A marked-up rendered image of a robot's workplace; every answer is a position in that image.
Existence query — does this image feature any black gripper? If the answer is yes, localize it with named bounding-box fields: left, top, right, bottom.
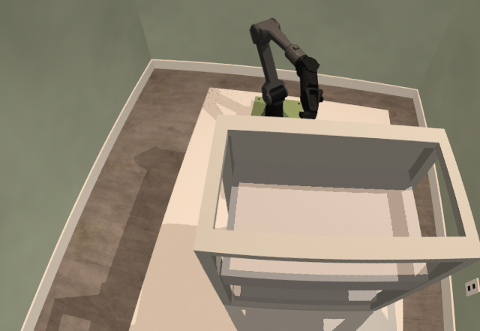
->
left=299, top=80, right=323, bottom=119

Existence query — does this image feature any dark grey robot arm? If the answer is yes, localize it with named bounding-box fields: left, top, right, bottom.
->
left=250, top=18, right=320, bottom=117

